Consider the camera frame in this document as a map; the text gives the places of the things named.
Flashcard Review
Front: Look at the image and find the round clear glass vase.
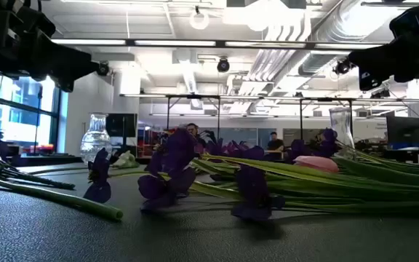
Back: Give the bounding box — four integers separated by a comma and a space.
79, 113, 113, 164

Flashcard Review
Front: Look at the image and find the black ceiling spotlight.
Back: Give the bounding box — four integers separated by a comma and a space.
216, 57, 231, 74
97, 61, 111, 77
335, 57, 352, 76

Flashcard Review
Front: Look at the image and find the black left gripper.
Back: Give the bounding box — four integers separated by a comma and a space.
9, 6, 100, 92

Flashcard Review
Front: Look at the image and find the pale pink artificial tulip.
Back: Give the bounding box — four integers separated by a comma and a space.
111, 150, 140, 170

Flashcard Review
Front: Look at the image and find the tall clear glass vase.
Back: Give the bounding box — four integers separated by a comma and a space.
328, 107, 356, 150

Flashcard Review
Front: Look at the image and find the large window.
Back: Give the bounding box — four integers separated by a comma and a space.
0, 74, 62, 156

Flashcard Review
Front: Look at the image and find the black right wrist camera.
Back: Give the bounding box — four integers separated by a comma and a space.
389, 1, 419, 37

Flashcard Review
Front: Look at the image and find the white ring lamp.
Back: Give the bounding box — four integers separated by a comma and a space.
189, 10, 210, 31

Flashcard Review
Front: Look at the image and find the person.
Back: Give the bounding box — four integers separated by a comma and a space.
185, 122, 218, 146
266, 131, 285, 152

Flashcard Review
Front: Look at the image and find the dark computer monitor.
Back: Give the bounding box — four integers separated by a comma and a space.
386, 115, 419, 145
106, 113, 138, 138

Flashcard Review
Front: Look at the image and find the black metal frame stand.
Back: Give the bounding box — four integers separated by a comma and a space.
299, 97, 354, 141
165, 95, 221, 141

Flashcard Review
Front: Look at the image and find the white artificial tulip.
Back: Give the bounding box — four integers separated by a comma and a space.
0, 159, 124, 222

